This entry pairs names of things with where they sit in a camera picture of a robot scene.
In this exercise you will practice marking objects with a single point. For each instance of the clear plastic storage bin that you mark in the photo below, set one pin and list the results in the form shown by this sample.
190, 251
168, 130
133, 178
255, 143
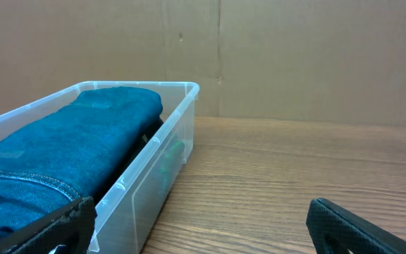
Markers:
128, 211

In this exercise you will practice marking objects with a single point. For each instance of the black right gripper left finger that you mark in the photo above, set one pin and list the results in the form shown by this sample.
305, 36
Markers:
67, 230

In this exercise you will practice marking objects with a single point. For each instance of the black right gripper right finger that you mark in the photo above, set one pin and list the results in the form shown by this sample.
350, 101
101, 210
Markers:
336, 230

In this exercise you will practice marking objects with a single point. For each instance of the blue jeans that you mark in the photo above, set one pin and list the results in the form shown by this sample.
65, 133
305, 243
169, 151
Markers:
71, 153

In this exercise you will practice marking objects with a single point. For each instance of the shiny blue green garment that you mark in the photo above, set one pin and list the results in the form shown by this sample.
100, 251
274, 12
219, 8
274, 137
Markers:
170, 165

